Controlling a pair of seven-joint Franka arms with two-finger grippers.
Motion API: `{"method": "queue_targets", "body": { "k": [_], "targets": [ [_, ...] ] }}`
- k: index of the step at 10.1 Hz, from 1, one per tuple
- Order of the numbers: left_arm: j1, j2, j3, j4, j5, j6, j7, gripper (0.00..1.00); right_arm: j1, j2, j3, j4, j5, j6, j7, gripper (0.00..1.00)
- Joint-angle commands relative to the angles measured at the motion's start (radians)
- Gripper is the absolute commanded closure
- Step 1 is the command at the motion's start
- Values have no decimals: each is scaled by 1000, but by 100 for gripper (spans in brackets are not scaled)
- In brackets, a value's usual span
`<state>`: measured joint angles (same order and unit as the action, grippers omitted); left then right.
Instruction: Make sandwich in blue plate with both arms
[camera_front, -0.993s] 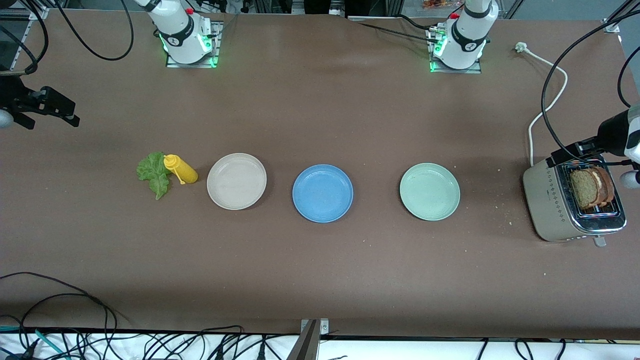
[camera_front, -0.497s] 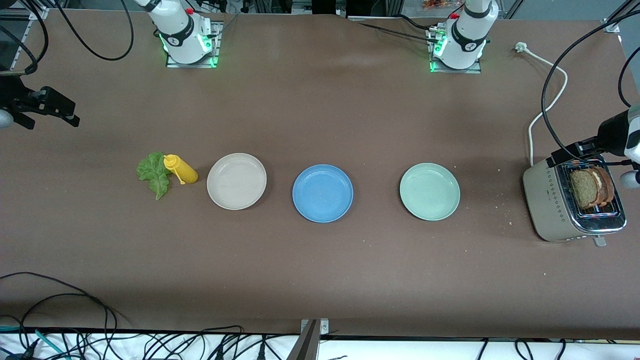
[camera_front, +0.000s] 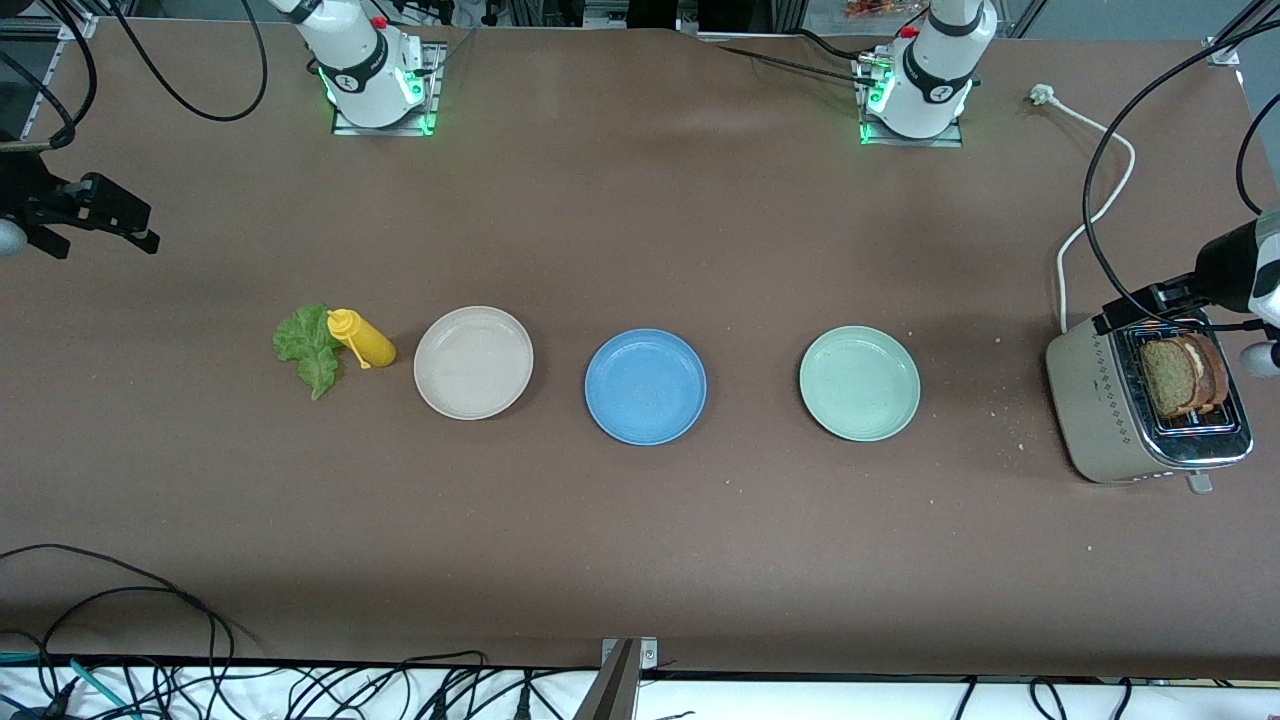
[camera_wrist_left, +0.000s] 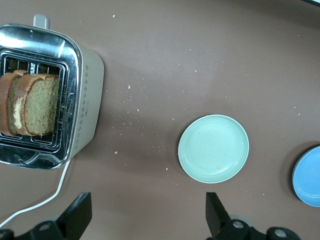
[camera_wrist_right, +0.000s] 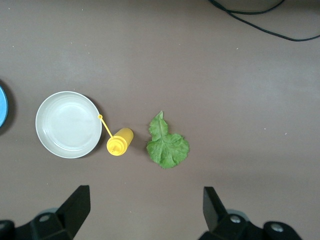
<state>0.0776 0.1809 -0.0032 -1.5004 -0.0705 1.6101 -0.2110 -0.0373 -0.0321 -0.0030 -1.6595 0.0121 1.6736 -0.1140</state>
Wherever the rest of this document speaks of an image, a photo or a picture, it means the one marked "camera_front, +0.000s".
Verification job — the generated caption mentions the teal floor cable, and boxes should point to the teal floor cable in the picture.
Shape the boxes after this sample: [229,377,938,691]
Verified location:
[0,650,136,720]

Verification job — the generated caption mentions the black cable on table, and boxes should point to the black cable on table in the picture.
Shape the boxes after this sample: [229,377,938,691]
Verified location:
[695,28,886,86]

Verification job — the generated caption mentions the black looped floor cable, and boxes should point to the black looped floor cable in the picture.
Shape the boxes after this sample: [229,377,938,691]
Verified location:
[0,545,236,720]

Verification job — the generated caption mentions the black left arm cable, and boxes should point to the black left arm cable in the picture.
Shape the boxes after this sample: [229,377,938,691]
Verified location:
[1086,10,1280,331]

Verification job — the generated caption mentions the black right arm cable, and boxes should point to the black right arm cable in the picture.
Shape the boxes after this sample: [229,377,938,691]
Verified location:
[108,0,269,123]

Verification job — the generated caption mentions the beige round plate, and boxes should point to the beige round plate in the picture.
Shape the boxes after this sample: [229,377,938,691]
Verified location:
[413,305,535,421]

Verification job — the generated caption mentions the brown bread slice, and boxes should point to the brown bread slice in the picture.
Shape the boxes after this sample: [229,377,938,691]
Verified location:
[1140,340,1204,419]
[1185,333,1229,413]

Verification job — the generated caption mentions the green lettuce leaf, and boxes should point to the green lettuce leaf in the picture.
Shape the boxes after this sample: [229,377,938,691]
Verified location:
[272,303,343,401]

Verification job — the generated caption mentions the white toaster power cord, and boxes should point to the white toaster power cord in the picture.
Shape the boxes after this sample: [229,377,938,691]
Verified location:
[1030,84,1137,334]

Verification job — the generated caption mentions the yellow mustard squeeze bottle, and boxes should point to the yellow mustard squeeze bottle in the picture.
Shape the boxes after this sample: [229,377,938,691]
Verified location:
[327,308,397,370]

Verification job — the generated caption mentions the aluminium table edge bracket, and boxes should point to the aluminium table edge bracket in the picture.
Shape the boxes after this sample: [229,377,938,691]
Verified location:
[575,637,661,720]

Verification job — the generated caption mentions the mint green round plate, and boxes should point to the mint green round plate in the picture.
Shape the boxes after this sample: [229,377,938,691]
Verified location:
[798,325,922,443]

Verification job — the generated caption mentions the beige chrome toaster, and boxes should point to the beige chrome toaster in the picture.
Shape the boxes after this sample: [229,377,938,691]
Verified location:
[1045,296,1255,495]

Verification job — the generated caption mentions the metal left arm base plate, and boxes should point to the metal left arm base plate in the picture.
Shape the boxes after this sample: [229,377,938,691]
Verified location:
[853,50,964,149]

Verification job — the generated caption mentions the aluminium frame profile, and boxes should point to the aluminium frame profile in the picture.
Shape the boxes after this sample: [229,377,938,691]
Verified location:
[1205,0,1280,69]
[0,12,101,41]

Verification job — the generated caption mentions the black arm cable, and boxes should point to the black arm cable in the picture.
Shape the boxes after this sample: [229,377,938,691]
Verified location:
[1086,10,1280,331]
[108,0,269,123]

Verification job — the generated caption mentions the blue round plate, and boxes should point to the blue round plate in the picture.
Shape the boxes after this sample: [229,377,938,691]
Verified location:
[584,328,708,447]

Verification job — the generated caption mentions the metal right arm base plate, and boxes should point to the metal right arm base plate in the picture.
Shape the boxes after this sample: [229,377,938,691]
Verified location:
[330,40,446,137]

